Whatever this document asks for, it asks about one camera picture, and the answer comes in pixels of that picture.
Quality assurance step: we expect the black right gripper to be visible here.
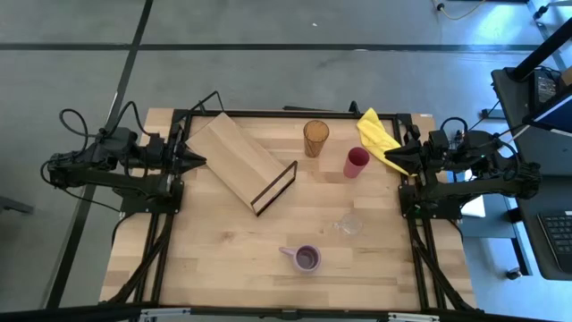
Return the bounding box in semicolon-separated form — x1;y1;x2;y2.
383;129;450;176

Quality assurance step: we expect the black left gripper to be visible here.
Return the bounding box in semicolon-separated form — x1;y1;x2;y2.
163;127;207;175

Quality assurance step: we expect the red plastic cup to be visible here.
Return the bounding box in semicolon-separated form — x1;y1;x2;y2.
342;146;371;180

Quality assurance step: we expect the clear glass mug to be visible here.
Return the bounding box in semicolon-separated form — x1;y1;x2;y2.
332;212;365;237

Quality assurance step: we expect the amber faceted plastic tumbler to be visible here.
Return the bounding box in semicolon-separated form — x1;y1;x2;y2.
302;119;331;158

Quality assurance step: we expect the purple bubble ceramic mug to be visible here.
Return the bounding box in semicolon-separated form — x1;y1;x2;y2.
278;243;323;275

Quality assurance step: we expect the yellow cloth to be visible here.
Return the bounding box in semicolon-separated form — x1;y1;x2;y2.
356;106;415;176

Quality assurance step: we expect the white box under desk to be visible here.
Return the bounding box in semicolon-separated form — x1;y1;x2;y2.
459;195;487;219

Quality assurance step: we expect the black side desk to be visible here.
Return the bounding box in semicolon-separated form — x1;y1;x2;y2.
490;65;572;282

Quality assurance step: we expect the black electronic device box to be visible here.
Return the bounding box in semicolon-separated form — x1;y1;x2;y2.
530;66;560;111

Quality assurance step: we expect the black keyboard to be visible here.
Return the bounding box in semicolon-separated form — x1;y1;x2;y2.
537;209;572;275

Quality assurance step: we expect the black slanted pole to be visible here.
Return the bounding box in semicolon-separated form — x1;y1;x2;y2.
509;16;572;82

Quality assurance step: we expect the grey furniture leg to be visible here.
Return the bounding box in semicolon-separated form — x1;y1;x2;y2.
0;194;36;216

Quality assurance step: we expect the silver metal stand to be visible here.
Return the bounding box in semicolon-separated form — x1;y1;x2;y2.
530;0;572;68

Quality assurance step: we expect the black aluminium table frame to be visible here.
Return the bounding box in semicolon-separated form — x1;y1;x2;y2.
106;108;477;314

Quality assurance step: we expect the yellow floor cable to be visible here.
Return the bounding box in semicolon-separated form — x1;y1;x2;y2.
430;0;487;21

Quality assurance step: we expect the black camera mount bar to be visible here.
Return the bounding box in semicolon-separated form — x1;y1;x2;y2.
0;302;572;322

